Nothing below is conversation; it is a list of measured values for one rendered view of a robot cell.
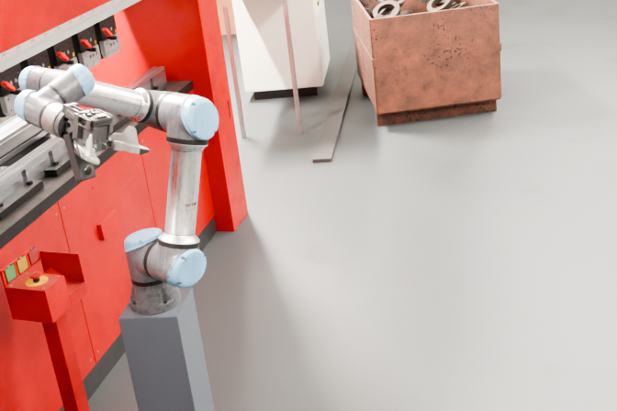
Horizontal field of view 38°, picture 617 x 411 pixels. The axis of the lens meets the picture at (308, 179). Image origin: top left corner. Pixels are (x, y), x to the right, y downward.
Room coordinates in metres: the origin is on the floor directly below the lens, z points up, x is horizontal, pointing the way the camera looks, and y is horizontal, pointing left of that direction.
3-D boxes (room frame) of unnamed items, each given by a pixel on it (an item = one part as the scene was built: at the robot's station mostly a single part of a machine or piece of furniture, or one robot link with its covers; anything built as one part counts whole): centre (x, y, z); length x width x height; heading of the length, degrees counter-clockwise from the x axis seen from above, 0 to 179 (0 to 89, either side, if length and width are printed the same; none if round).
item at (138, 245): (2.36, 0.49, 0.94); 0.13 x 0.12 x 0.14; 46
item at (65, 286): (2.64, 0.90, 0.75); 0.20 x 0.16 x 0.18; 157
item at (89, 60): (3.81, 0.90, 1.26); 0.15 x 0.09 x 0.17; 163
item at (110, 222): (3.43, 0.85, 0.58); 0.15 x 0.02 x 0.07; 163
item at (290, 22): (7.27, 0.05, 0.63); 2.61 x 0.65 x 1.26; 172
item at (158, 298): (2.37, 0.50, 0.82); 0.15 x 0.15 x 0.10
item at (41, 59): (3.43, 1.02, 1.26); 0.15 x 0.09 x 0.17; 163
